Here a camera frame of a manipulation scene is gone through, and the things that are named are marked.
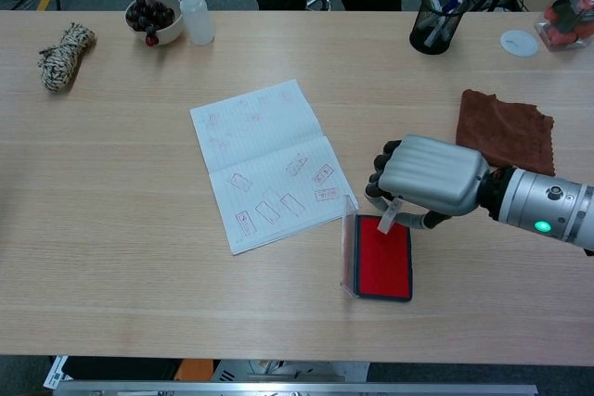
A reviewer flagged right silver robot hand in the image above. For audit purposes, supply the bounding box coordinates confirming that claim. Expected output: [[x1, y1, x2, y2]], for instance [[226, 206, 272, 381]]
[[364, 134, 493, 231]]

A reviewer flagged small red white stamp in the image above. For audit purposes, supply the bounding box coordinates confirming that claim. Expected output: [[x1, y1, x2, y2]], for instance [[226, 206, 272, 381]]
[[376, 200, 402, 236]]

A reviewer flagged open lined notebook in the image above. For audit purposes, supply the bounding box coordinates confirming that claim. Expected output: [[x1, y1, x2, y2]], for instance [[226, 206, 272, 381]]
[[188, 78, 360, 257]]

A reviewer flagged brown cloth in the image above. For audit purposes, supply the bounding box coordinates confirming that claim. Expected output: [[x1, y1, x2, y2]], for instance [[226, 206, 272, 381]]
[[455, 88, 557, 178]]

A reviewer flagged red ink pad clear lid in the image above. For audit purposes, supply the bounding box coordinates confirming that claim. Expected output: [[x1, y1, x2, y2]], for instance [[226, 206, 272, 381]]
[[339, 194, 414, 303]]

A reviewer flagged black mesh pen holder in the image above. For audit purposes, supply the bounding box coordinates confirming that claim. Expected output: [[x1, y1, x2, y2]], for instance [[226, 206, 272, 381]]
[[408, 0, 474, 56]]

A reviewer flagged white round lid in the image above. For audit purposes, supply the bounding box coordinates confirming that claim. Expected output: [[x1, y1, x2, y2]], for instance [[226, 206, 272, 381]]
[[499, 29, 541, 58]]

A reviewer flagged clear box with red items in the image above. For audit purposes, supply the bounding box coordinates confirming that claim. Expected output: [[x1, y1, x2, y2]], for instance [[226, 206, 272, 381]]
[[533, 0, 594, 54]]

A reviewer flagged translucent squeeze wash bottle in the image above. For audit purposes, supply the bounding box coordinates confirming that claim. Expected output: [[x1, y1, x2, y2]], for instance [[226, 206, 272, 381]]
[[156, 0, 216, 47]]

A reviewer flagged white bowl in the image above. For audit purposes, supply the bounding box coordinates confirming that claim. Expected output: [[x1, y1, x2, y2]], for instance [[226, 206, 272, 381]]
[[124, 0, 187, 47]]

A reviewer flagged orange object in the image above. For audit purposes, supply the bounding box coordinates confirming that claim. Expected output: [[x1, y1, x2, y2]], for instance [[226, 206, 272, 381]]
[[174, 358, 215, 383]]

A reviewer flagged dark grape bunch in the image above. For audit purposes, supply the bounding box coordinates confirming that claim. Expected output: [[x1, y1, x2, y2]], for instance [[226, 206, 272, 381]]
[[126, 0, 177, 48]]

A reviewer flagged white printed label sheet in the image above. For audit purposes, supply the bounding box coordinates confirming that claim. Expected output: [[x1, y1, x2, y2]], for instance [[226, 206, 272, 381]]
[[42, 354, 73, 390]]

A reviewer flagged aluminium profile rail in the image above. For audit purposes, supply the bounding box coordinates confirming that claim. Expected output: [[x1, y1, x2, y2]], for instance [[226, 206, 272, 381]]
[[52, 380, 540, 396]]

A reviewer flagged black and white rope bundle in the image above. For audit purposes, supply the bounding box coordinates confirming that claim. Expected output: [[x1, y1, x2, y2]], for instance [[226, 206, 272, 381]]
[[37, 21, 97, 94]]

